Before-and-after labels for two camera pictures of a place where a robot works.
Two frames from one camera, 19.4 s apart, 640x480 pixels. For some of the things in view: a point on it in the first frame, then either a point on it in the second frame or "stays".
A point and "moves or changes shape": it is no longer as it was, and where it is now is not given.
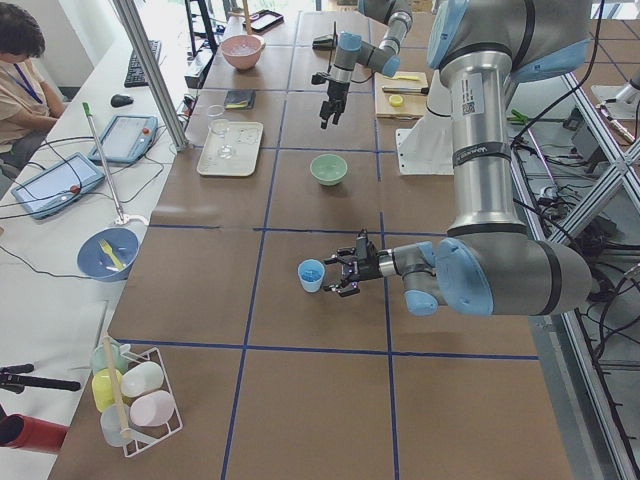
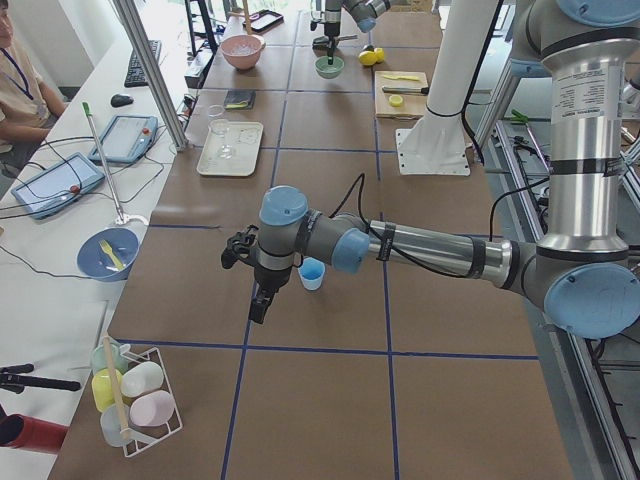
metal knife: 418,90 stays
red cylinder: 27,433 stays
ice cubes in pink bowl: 243,50 stays
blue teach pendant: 58,184 stays
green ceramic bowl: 328,169 moves or changes shape
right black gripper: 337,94 to 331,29
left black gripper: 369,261 to 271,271
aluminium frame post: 154,71 stays
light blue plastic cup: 311,273 stays
